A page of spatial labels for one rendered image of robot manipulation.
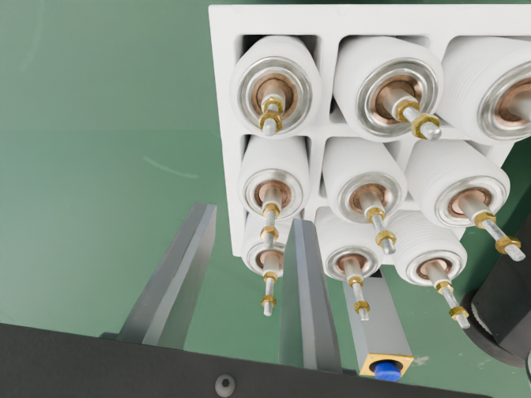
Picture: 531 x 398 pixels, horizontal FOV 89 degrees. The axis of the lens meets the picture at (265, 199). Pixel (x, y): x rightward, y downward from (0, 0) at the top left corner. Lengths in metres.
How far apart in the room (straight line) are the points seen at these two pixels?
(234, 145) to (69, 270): 0.82
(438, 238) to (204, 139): 0.46
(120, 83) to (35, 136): 0.26
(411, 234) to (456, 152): 0.13
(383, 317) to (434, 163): 0.29
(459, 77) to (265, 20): 0.21
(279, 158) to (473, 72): 0.21
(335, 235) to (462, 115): 0.21
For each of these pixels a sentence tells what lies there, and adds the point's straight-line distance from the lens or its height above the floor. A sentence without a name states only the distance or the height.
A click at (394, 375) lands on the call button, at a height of 0.33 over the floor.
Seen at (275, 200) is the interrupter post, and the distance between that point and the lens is 0.31.
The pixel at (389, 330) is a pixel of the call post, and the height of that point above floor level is 0.27.
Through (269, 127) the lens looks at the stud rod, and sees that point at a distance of 0.20.
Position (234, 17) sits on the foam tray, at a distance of 0.36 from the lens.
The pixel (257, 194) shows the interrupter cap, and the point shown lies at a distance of 0.34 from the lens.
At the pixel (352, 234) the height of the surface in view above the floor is 0.24.
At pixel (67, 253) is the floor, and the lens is 1.03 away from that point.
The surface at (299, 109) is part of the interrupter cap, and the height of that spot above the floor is 0.25.
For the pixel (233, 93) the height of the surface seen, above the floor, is 0.25.
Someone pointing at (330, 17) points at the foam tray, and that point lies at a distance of 0.36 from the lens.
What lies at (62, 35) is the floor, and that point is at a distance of 0.67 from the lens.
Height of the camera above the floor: 0.53
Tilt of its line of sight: 55 degrees down
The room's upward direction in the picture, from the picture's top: 173 degrees counter-clockwise
